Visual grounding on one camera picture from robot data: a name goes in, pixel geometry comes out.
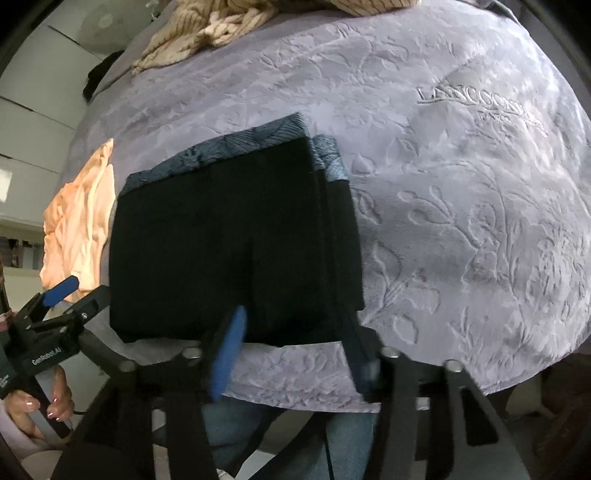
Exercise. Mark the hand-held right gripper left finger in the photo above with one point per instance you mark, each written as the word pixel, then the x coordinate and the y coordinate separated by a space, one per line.
pixel 226 355

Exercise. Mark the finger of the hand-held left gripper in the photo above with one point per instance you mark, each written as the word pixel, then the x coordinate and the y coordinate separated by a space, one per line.
pixel 92 302
pixel 60 290

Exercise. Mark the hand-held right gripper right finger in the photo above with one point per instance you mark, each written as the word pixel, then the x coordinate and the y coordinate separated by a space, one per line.
pixel 364 369

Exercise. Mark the black pants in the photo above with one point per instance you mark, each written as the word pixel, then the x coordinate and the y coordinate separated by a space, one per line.
pixel 207 254

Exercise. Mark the person's left forearm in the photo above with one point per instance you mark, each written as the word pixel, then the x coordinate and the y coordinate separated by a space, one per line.
pixel 14 445

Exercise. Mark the person's left hand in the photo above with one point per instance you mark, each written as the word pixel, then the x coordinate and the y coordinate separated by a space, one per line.
pixel 57 401

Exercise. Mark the peach garment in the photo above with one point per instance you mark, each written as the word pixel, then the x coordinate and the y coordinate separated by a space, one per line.
pixel 78 217

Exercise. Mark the person's blue jeans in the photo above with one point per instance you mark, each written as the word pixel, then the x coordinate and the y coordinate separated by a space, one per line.
pixel 286 434

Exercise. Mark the white wardrobe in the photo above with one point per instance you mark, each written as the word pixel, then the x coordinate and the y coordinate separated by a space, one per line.
pixel 32 138

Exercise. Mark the lavender embossed blanket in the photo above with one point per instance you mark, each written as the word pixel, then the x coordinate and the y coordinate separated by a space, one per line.
pixel 461 207

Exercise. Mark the dark brown furniture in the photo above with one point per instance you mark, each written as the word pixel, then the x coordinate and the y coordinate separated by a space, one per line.
pixel 554 415

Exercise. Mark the black cloth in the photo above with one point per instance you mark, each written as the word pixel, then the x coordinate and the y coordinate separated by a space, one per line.
pixel 99 76

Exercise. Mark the white round fan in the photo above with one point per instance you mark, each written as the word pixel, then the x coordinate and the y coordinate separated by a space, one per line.
pixel 104 21

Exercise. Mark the beige knitted sweater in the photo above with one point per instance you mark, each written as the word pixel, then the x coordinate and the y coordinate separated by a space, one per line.
pixel 231 23

